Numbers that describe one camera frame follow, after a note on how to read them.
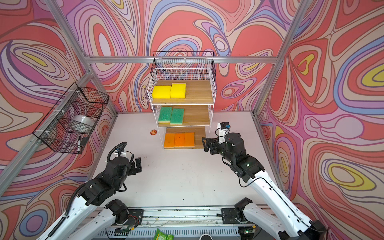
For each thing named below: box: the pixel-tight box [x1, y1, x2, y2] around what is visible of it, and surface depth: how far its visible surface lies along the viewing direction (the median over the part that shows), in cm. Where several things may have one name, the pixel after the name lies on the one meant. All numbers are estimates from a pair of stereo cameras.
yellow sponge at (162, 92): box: [152, 85, 172, 99], surface depth 72 cm
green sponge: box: [158, 106, 173, 123], surface depth 84 cm
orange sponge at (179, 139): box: [174, 132, 185, 147], surface depth 102 cm
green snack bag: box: [154, 228, 175, 240], surface depth 69 cm
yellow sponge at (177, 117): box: [170, 108, 185, 125], surface depth 84 cm
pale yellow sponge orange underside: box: [184, 132, 195, 147], surface depth 103 cm
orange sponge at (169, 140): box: [164, 133, 175, 148], surface depth 103 cm
